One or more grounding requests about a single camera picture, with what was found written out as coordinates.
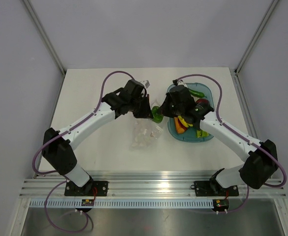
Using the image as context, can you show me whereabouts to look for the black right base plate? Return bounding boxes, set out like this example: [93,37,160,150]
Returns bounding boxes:
[190,180,239,197]

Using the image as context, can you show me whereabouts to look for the green chili pepper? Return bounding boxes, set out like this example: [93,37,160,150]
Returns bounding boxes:
[189,89,206,98]

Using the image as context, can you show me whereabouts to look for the left aluminium frame post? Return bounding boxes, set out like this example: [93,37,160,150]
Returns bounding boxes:
[21,0,66,77]

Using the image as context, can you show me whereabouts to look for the aluminium frame post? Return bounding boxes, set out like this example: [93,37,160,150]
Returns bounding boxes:
[21,0,66,77]
[234,0,281,76]

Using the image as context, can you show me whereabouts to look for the clear zip top bag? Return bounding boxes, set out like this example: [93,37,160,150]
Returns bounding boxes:
[129,98,164,150]

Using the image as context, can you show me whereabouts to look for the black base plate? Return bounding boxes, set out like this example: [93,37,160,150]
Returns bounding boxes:
[64,180,109,197]
[190,180,239,197]

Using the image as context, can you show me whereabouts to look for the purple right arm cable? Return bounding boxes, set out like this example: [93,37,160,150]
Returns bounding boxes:
[172,74,288,186]

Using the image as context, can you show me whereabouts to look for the teal plastic tray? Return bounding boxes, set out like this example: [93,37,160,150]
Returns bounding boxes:
[167,82,214,143]

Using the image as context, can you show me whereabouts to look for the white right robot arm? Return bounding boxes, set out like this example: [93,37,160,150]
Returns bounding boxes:
[160,85,278,196]

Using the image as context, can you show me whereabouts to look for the white slotted cable duct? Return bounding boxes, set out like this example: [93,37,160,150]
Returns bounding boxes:
[30,198,214,209]

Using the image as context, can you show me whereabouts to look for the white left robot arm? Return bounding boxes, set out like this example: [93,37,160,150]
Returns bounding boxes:
[42,80,153,196]

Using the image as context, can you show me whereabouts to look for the orange carrot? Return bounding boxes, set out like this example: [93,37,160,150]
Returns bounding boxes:
[174,117,186,134]

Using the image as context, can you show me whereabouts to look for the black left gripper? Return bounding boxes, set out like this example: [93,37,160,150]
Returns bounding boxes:
[129,94,153,119]

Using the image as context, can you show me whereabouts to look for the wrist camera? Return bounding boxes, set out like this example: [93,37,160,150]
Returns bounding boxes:
[173,80,188,88]
[140,80,150,89]

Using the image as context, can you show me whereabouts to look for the yellow banana bunch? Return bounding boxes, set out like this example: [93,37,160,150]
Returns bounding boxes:
[178,116,193,128]

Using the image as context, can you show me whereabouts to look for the green bell pepper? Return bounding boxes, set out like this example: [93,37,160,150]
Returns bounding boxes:
[151,106,163,123]

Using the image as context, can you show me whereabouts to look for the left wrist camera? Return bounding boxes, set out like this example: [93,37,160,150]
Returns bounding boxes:
[140,80,150,89]

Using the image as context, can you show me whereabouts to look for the right aluminium frame post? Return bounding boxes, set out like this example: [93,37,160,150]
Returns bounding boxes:
[234,0,281,76]

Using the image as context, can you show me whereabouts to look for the red apple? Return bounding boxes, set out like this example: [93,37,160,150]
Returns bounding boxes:
[195,98,210,107]

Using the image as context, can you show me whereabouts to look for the yellow green corn cob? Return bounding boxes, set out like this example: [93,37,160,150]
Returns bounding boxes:
[196,130,209,138]

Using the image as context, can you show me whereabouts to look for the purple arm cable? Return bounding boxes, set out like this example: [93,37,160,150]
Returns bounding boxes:
[172,74,288,186]
[32,70,134,175]

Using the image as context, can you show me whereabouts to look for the aluminium mounting rail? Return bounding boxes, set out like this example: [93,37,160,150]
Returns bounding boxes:
[19,171,286,199]

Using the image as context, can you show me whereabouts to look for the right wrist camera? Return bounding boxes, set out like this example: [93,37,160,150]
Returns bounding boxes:
[173,80,188,88]

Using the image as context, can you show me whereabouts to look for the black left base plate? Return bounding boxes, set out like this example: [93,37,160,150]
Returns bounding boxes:
[64,180,109,197]

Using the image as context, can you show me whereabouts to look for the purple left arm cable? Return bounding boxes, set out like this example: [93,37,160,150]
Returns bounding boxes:
[32,70,134,175]

